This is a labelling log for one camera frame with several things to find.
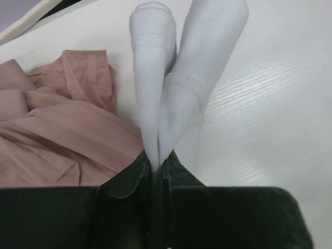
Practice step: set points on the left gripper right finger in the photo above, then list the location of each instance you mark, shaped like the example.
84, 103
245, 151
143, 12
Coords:
230, 217

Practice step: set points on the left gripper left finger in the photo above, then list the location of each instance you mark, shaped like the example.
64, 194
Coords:
117, 214

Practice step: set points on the dusty pink skirt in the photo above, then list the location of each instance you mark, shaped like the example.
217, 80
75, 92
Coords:
59, 125

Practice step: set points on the white light blue cloth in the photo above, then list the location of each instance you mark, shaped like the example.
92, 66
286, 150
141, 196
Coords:
174, 79

